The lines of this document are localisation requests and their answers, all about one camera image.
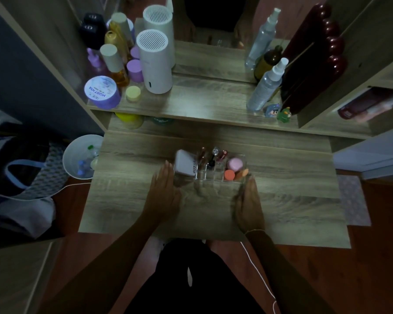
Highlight person's left hand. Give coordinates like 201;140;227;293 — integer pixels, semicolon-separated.
142;160;183;227

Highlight person's right hand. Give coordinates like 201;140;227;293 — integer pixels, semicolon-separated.
234;175;266;235

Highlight clear acrylic makeup organizer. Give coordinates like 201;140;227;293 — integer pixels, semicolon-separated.
173;150;249;190

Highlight person's right forearm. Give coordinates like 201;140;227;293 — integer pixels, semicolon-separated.
246;230;335;314

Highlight person's left forearm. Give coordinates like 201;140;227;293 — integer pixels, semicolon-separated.
38;216;166;314

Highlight white rectangular cosmetic box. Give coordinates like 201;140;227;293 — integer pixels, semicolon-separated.
174;149;198;176

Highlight silver capped cosmetic tube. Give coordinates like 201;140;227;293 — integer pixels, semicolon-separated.
208;147;220;169

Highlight plastic bottle green cap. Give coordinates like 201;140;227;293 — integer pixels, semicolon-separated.
77;145;99;177

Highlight small green figurine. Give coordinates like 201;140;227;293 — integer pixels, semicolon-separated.
276;107;292;123

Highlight small yellow lid jar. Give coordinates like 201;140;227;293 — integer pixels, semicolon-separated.
125;85;141;102

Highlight white waste bin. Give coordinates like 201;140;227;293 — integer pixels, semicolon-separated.
62;134;104;180

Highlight clear spray bottle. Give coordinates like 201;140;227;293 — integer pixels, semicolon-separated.
246;57;289;112

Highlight person's black clothing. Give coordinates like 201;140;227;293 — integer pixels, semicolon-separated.
124;238;266;314

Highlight patterned floor mat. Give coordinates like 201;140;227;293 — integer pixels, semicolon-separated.
337;174;372;227

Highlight purple round jar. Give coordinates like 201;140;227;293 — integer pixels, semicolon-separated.
84;76;121;110

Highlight purple capped bottle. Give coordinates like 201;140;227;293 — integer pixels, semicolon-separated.
126;59;144;83

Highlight white cylindrical humidifier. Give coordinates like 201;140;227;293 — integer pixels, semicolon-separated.
136;29;173;95

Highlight amber bottle cream cap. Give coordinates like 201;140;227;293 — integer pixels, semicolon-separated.
100;44;130;88

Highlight white drawer unit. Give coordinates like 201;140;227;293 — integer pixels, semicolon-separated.
332;125;393;181

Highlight small purple pump bottle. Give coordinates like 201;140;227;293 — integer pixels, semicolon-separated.
86;48;106;76

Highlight dark red pouch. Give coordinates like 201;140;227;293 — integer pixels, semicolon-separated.
337;87;393;123

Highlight black perfume bottle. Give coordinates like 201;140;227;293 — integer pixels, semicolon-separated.
79;12;107;50

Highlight white cable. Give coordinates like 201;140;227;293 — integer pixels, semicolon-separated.
240;241;278;314
18;182;93;202

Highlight dark bag blue handle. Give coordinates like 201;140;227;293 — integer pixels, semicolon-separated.
0;126;70;201

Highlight vanity wall mirror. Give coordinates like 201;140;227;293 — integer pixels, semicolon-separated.
118;0;292;84

